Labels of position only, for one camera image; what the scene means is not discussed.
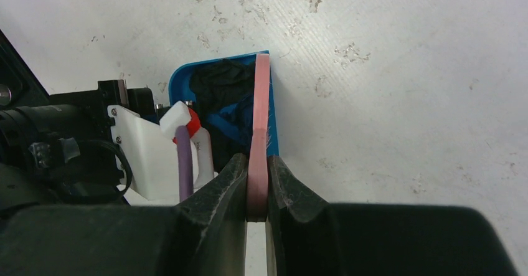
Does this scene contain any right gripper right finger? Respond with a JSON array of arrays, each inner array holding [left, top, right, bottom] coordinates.
[[266, 156, 517, 275]]

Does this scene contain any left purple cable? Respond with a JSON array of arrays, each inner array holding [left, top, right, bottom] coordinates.
[[175, 125, 195, 202]]

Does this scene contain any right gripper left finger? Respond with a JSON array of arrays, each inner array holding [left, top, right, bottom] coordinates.
[[1, 154, 248, 275]]

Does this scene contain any pink hand brush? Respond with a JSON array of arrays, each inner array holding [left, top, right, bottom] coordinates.
[[247, 54, 270, 222]]

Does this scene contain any black paper scrap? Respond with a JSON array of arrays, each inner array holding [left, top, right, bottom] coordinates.
[[189, 59, 255, 173]]

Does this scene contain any blue plastic dustpan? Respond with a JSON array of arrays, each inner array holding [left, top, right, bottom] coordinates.
[[167, 58, 280, 156]]

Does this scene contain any dark blue scrap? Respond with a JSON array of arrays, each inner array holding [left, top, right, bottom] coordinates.
[[207, 95, 253, 145]]

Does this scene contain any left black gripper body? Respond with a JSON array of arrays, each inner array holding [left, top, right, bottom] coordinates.
[[1, 80, 155, 206]]

